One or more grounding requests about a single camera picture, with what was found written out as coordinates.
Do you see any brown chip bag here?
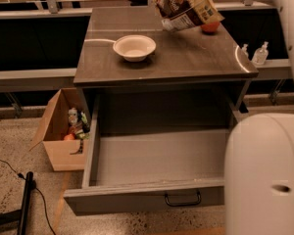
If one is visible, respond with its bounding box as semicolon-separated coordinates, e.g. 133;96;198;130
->
152;0;223;31

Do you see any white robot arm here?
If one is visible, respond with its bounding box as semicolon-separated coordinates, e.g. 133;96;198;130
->
224;0;294;235

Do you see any open grey top drawer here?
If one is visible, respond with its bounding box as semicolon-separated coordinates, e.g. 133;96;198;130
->
65;94;239;215

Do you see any red apple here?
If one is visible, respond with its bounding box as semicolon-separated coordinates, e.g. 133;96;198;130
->
201;22;220;34

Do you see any small clear pump bottle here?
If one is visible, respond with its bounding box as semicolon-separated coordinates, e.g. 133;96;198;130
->
242;44;249;58

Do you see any clear sanitizer pump bottle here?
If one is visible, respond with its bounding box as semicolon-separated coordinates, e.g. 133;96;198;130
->
252;41;269;66

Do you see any white paper bowl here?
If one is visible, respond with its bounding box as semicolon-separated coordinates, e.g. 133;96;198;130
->
113;35;156;62

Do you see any white packaged item in box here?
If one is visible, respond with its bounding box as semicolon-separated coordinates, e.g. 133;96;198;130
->
68;108;78;125

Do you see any small orange fruit in box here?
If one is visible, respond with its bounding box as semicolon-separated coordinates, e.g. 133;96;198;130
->
64;134;75;141

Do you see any open cardboard box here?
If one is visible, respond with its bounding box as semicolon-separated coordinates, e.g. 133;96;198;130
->
30;88;88;171

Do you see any black stand leg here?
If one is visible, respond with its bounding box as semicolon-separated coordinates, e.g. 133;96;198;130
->
0;171;34;235

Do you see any black drawer handle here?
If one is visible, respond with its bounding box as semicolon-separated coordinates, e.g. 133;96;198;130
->
164;191;202;208

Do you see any black floor cable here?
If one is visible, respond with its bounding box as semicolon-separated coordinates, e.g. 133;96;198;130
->
0;154;57;235

